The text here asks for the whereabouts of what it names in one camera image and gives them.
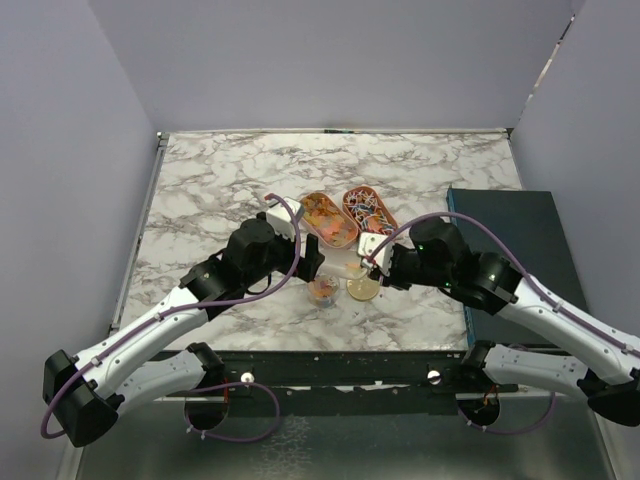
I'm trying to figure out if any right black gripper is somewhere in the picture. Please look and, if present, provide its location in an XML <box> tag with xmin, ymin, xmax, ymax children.
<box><xmin>367</xmin><ymin>242</ymin><xmax>453</xmax><ymax>290</ymax></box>

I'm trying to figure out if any clear plastic scoop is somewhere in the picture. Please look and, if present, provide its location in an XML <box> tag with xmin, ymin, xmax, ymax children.
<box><xmin>319</xmin><ymin>249</ymin><xmax>369</xmax><ymax>280</ymax></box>

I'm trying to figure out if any pink tray of gummy candies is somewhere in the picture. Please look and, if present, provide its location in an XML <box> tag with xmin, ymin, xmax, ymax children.
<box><xmin>300</xmin><ymin>192</ymin><xmax>359</xmax><ymax>249</ymax></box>

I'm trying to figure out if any pink tray of lollipops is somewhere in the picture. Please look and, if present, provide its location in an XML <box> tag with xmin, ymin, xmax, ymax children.
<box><xmin>342</xmin><ymin>186</ymin><xmax>398</xmax><ymax>235</ymax></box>

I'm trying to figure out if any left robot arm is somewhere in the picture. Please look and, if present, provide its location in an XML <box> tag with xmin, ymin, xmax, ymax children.
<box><xmin>41</xmin><ymin>213</ymin><xmax>325</xmax><ymax>447</ymax></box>

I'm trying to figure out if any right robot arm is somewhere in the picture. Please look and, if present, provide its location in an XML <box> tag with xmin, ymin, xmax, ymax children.
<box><xmin>358</xmin><ymin>212</ymin><xmax>639</xmax><ymax>427</ymax></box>

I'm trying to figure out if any clear glass jar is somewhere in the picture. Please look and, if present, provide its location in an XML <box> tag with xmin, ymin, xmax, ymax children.
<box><xmin>307</xmin><ymin>274</ymin><xmax>340</xmax><ymax>308</ymax></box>

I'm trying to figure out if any gold jar lid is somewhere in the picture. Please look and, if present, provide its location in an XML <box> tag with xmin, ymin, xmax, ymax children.
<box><xmin>346</xmin><ymin>277</ymin><xmax>380</xmax><ymax>302</ymax></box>

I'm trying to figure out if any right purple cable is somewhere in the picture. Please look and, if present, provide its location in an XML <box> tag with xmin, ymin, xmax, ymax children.
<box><xmin>359</xmin><ymin>212</ymin><xmax>640</xmax><ymax>361</ymax></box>

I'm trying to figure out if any purple cable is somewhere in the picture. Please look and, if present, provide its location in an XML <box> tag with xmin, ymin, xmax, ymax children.
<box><xmin>359</xmin><ymin>212</ymin><xmax>640</xmax><ymax>361</ymax></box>
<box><xmin>42</xmin><ymin>192</ymin><xmax>304</xmax><ymax>441</ymax></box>

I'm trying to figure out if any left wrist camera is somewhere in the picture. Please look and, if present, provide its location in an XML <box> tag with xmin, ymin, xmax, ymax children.
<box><xmin>266</xmin><ymin>197</ymin><xmax>304</xmax><ymax>242</ymax></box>

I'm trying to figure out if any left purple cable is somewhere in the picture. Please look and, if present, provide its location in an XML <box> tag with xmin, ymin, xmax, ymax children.
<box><xmin>42</xmin><ymin>192</ymin><xmax>304</xmax><ymax>441</ymax></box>

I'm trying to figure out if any blue network switch box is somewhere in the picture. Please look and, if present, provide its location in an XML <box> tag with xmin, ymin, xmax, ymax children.
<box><xmin>446</xmin><ymin>188</ymin><xmax>588</xmax><ymax>350</ymax></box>

